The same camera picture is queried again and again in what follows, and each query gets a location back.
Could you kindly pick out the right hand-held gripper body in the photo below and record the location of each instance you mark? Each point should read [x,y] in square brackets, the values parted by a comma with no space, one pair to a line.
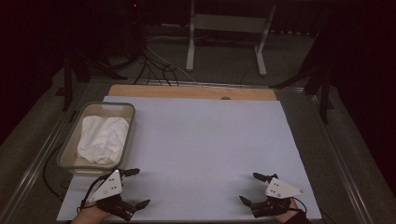
[281,189]

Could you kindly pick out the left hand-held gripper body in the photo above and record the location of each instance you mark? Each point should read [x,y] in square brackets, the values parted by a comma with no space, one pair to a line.
[107,188]

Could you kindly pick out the person's right hand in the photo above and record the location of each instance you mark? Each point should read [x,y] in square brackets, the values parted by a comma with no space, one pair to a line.
[285,216]

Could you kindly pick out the person's left hand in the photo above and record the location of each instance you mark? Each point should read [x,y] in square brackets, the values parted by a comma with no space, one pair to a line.
[91,214]

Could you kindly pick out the person's dark right sleeve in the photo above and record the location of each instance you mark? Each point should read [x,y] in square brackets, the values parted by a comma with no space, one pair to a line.
[300,218]

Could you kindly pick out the crumpled white cloth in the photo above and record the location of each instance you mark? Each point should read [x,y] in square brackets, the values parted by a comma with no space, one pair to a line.
[102,140]

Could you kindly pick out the clear plastic basket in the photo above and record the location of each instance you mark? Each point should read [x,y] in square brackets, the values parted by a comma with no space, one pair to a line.
[70,152]

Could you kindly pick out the large white table sheet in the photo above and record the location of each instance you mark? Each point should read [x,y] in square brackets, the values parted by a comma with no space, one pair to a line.
[202,149]

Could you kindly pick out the black tripod stand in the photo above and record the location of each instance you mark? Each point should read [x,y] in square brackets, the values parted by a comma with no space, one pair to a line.
[67,84]
[325,99]

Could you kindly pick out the white metal stand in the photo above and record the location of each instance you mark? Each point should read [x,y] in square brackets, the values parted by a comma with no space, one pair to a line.
[229,23]

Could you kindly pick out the aluminium frame rail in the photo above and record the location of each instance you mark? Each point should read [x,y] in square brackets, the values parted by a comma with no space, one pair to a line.
[218,84]
[34,165]
[342,165]

